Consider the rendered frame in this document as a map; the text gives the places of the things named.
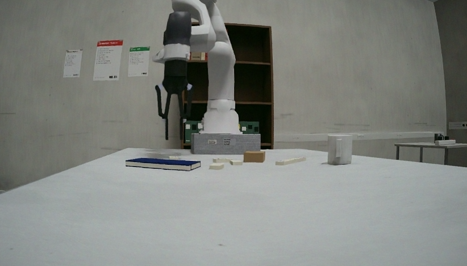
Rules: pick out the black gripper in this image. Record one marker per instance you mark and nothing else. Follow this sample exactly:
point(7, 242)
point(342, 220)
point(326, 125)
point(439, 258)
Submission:
point(175, 81)

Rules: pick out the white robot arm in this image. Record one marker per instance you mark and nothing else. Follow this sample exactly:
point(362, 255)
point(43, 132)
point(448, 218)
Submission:
point(209, 37)

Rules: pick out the brown rectangular box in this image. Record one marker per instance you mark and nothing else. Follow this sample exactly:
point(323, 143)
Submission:
point(254, 157)

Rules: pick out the grey mug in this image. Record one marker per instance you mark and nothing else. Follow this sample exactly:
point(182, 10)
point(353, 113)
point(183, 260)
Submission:
point(334, 156)

